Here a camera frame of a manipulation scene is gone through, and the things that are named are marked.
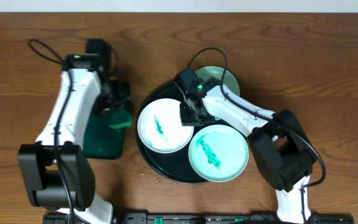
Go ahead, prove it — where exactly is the green scouring sponge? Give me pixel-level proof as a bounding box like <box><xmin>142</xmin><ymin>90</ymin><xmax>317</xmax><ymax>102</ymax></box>
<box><xmin>109</xmin><ymin>109</ymin><xmax>132</xmax><ymax>129</ymax></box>

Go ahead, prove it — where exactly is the light green front plate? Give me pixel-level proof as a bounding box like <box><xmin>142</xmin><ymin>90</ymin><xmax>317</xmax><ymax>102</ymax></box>
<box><xmin>188</xmin><ymin>124</ymin><xmax>249</xmax><ymax>182</ymax></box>

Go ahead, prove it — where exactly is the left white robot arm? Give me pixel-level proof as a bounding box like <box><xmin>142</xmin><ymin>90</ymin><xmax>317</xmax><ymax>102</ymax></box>
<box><xmin>18</xmin><ymin>53</ymin><xmax>113</xmax><ymax>223</ymax></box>

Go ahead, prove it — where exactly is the white plate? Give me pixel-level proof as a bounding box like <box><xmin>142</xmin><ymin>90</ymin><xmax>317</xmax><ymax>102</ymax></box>
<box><xmin>137</xmin><ymin>98</ymin><xmax>194</xmax><ymax>154</ymax></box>

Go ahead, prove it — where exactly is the round black tray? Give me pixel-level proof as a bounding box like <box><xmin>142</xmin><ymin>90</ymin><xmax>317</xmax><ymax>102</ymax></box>
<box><xmin>136</xmin><ymin>81</ymin><xmax>231</xmax><ymax>184</ymax></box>

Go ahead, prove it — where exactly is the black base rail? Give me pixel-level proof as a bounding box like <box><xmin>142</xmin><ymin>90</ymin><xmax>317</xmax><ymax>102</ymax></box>
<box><xmin>42</xmin><ymin>212</ymin><xmax>355</xmax><ymax>224</ymax></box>

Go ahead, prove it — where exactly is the dark green rectangular tray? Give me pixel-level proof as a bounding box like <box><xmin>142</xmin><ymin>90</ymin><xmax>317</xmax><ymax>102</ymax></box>
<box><xmin>83</xmin><ymin>80</ymin><xmax>130</xmax><ymax>160</ymax></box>

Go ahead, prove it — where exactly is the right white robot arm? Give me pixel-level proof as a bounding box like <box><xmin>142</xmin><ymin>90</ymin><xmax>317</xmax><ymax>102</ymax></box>
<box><xmin>175</xmin><ymin>78</ymin><xmax>322</xmax><ymax>223</ymax></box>

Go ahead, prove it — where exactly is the light green back plate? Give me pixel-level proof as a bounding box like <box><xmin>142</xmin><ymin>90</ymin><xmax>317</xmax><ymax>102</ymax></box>
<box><xmin>195</xmin><ymin>66</ymin><xmax>240</xmax><ymax>95</ymax></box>

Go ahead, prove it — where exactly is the light green plate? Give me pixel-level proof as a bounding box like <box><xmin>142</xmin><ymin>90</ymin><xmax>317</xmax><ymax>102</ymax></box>
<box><xmin>188</xmin><ymin>124</ymin><xmax>249</xmax><ymax>182</ymax></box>
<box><xmin>195</xmin><ymin>66</ymin><xmax>240</xmax><ymax>95</ymax></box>

